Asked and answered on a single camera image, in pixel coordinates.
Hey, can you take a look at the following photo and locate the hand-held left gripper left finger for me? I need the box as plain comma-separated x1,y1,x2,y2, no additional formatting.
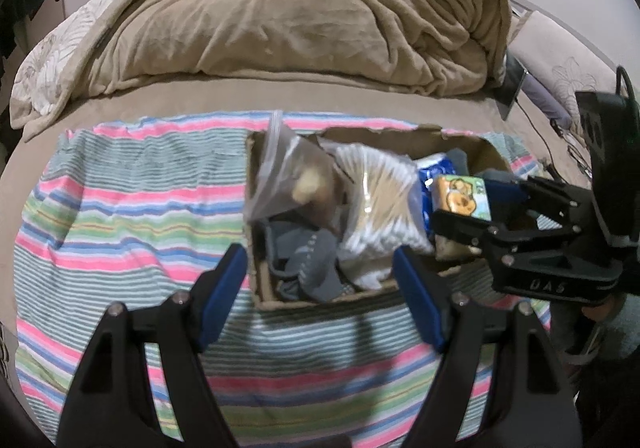
57,244,249,448

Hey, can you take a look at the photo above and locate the black cable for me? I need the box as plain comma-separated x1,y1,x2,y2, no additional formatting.
520,100,596,176

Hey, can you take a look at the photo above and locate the cartoon print tissue pack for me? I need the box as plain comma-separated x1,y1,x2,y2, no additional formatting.
432,175,493,221

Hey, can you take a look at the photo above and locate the grey sock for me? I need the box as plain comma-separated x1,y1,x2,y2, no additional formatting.
295,228,347,301
265,220,303,279

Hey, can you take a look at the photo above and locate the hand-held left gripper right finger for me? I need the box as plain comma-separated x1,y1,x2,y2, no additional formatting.
392,248,583,448

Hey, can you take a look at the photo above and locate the pale floral pillow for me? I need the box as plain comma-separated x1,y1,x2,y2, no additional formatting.
520,10,621,129

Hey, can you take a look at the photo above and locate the bed with brown sheet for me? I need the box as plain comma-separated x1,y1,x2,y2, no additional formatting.
0,0,640,448

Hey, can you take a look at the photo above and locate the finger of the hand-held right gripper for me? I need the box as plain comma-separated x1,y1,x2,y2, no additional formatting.
482,175,596,231
431,209,583,273

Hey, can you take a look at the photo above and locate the grey headboard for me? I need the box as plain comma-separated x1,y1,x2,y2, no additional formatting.
507,0,618,73

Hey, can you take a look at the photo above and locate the blue-grey pillow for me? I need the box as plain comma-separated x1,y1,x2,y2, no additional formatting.
522,75,571,121

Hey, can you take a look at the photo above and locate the brown cardboard box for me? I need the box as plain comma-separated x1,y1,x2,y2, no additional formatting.
245,125,516,311

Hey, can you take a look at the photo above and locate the clear zip plastic bag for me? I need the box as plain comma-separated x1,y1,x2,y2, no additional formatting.
245,110,346,233

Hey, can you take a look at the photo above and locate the cotton swab pack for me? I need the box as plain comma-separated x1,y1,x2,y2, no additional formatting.
332,143,436,273

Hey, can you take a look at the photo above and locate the standing tablet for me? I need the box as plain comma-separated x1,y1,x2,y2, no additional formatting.
497,55,528,121

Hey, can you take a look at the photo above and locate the beige fleece blanket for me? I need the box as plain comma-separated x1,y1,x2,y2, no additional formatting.
65,0,513,96

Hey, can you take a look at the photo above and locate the striped cloth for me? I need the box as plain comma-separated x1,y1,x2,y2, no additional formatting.
15,110,556,448

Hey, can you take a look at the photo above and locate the white floral quilt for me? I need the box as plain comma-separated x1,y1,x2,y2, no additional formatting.
10,0,156,129

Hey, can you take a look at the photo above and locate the blue packet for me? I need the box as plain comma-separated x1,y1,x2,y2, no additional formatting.
415,153,456,233

